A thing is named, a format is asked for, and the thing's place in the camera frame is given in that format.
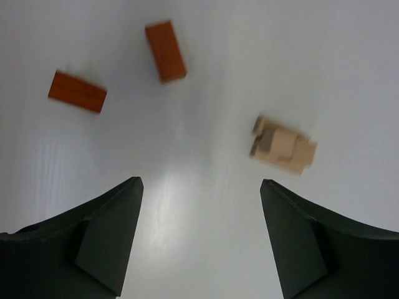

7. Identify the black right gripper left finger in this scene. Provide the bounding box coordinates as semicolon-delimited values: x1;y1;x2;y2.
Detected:
1;177;143;298

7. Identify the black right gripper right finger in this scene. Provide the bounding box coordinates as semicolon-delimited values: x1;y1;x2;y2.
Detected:
260;179;398;298

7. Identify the light long wood block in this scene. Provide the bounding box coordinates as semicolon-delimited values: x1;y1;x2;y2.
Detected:
250;138;317;175
250;115;310;156

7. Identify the light wood cube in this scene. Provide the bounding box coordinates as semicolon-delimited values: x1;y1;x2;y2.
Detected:
268;129;298;160
250;118;276;156

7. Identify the dark brown wood cube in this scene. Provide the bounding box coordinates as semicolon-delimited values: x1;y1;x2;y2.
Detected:
48;70;107;114

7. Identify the dark brown arch block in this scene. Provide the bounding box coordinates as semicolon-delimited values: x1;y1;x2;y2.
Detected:
145;21;187;84

